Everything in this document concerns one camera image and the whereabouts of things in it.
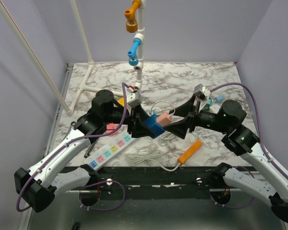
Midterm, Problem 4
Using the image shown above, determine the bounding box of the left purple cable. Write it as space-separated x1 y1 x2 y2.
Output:
16 82 135 213

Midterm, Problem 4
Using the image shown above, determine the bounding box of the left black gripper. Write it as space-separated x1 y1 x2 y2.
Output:
104 103 156 138

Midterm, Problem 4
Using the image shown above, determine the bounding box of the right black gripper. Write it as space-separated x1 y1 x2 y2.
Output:
163 93 230 138

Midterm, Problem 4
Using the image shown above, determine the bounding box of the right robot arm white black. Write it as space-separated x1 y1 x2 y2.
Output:
164 97 288 223

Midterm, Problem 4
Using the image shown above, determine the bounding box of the white PVC pipe frame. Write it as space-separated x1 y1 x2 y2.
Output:
0 0 146 116

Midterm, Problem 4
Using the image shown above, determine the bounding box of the silver ratchet wrench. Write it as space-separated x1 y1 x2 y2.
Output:
66 121 76 137

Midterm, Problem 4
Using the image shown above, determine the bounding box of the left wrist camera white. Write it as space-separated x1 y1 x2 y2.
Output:
127 92 142 108

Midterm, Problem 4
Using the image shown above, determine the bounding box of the small light blue plug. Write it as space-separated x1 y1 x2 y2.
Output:
214 95 225 104

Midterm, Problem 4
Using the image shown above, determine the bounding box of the teal cube plug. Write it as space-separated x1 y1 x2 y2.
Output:
205 98 213 111

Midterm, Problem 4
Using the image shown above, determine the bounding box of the yellow cube socket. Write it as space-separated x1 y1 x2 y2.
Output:
118 98 125 106

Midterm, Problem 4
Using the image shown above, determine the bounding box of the orange power strip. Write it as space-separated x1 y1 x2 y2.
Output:
177 139 203 165

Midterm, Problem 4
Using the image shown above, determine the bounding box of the black mounting rail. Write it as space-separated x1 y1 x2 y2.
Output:
77 166 227 200

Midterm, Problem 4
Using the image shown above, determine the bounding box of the blue valve fitting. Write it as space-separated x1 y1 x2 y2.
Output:
127 38 142 66

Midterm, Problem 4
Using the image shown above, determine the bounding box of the pink plug adapter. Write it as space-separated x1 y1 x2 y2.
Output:
106 123 118 136

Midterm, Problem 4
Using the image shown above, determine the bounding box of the white tiger cube socket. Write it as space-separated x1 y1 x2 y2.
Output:
209 104 221 114

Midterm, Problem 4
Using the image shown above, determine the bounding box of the dark blue cube socket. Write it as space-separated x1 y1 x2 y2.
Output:
144 114 165 139

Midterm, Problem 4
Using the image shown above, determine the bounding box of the white long power strip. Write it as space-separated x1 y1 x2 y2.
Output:
83 131 135 171

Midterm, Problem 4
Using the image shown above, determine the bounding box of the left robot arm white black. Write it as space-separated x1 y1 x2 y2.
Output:
14 84 155 212

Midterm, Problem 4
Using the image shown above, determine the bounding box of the salmon plug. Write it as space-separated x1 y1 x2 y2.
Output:
156 113 173 127

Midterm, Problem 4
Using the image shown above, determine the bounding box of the dark metal T-handle tool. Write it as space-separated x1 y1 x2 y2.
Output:
84 142 96 159

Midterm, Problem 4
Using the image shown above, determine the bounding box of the orange valve fitting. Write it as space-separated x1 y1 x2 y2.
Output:
124 0 142 33

